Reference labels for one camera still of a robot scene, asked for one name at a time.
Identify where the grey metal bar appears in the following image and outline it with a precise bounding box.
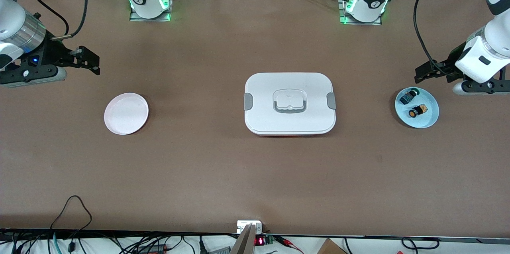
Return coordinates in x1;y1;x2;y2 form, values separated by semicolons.
230;223;257;254

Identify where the black coiled cable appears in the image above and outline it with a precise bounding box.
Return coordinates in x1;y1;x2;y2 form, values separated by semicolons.
402;237;441;252

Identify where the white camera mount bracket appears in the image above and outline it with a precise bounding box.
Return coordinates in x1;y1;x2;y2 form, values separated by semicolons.
237;220;263;234

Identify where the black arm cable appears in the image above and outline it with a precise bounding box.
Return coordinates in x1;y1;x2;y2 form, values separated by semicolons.
51;0;88;41
30;0;70;36
413;0;461;78

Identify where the white lidded container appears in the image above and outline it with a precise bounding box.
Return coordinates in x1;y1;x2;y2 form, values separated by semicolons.
244;72;336;137

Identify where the black power adapter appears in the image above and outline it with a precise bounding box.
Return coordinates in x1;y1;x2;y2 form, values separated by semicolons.
137;244;170;254

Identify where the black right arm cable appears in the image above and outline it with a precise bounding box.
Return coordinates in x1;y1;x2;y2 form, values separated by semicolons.
30;0;70;36
51;0;88;41

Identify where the light blue round plate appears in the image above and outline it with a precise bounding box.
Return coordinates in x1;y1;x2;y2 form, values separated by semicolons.
394;87;440;129

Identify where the pink round plate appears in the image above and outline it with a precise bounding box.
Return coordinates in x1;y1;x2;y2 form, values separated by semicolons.
104;93;149;136

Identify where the orange push-button switch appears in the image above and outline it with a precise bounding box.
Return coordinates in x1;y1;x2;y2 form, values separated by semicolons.
408;103;429;119

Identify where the brown cardboard piece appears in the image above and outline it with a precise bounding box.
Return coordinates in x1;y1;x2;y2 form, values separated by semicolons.
317;238;348;254

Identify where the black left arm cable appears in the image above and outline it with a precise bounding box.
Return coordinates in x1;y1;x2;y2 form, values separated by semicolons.
413;0;461;78

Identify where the thin black looped cable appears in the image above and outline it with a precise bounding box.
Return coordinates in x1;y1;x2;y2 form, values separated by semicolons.
50;195;93;243

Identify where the red clip lead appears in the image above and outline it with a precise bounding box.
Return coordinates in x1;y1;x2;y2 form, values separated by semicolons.
279;236;304;254

